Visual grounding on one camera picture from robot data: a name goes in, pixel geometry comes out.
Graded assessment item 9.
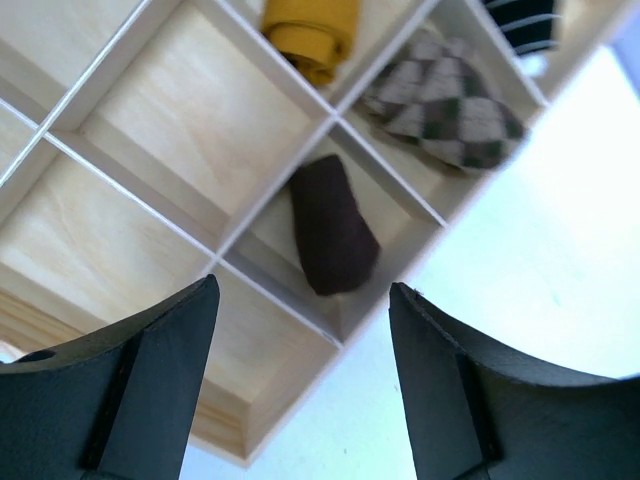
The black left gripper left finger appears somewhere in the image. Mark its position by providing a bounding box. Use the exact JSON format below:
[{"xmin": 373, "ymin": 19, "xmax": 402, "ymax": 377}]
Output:
[{"xmin": 1, "ymin": 275, "xmax": 220, "ymax": 479}]

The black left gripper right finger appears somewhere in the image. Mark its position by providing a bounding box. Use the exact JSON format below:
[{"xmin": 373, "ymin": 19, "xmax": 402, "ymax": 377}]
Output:
[{"xmin": 389, "ymin": 282, "xmax": 639, "ymax": 479}]

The brown sock with striped cuff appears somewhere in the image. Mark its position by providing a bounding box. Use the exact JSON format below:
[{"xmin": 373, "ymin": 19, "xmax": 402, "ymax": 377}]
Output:
[{"xmin": 289, "ymin": 154, "xmax": 381, "ymax": 297}]

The wooden compartment tray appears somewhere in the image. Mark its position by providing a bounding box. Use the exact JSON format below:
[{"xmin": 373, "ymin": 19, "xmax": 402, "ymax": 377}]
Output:
[{"xmin": 1, "ymin": 1, "xmax": 635, "ymax": 467}]

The brown checkered rolled sock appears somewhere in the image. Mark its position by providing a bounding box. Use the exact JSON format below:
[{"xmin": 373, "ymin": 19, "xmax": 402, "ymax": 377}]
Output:
[{"xmin": 360, "ymin": 29, "xmax": 527, "ymax": 171}]

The black white striped rolled sock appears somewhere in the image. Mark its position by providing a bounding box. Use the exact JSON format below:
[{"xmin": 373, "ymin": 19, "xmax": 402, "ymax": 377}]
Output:
[{"xmin": 482, "ymin": 0, "xmax": 561, "ymax": 77}]

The mustard yellow rolled sock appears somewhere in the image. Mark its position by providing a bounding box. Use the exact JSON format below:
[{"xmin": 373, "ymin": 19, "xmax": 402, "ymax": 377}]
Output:
[{"xmin": 260, "ymin": 0, "xmax": 361, "ymax": 88}]

